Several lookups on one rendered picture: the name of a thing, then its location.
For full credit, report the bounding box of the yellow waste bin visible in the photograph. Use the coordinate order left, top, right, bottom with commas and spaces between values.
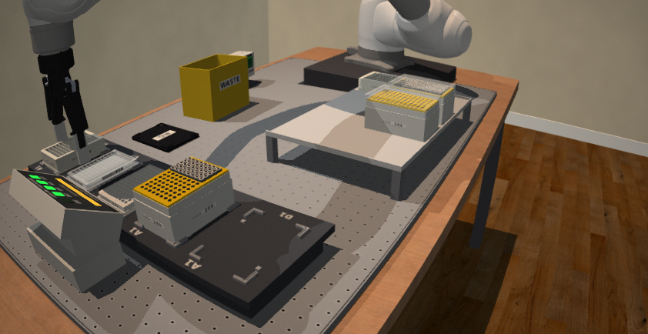
179, 54, 249, 122

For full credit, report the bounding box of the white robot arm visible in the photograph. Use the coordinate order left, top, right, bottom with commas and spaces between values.
22, 0, 472, 73

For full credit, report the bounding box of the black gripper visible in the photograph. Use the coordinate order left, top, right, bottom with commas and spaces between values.
38, 48, 91, 165

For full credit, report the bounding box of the black flat pad with rg label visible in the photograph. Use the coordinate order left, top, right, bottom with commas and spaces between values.
132, 123, 199, 152

